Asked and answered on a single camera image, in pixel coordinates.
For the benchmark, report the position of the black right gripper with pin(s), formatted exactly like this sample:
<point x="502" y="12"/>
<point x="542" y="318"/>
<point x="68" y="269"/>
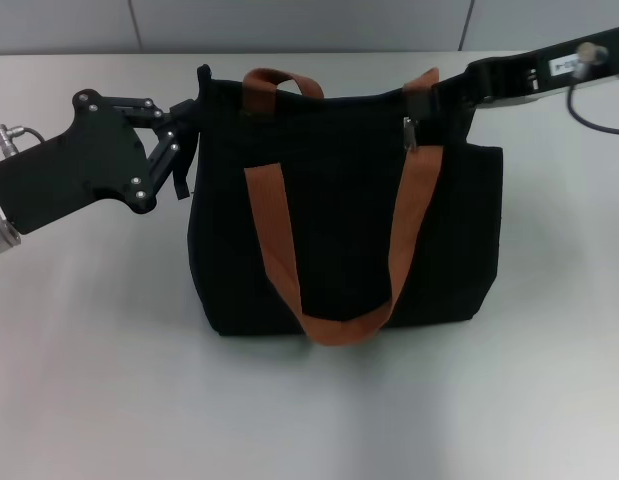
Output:
<point x="519" y="70"/>

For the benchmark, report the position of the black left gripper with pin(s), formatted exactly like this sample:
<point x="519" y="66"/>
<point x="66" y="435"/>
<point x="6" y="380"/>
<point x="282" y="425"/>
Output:
<point x="79" y="170"/>

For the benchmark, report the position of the silver zipper pull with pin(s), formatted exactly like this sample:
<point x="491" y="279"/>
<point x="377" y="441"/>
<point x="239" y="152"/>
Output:
<point x="410" y="135"/>

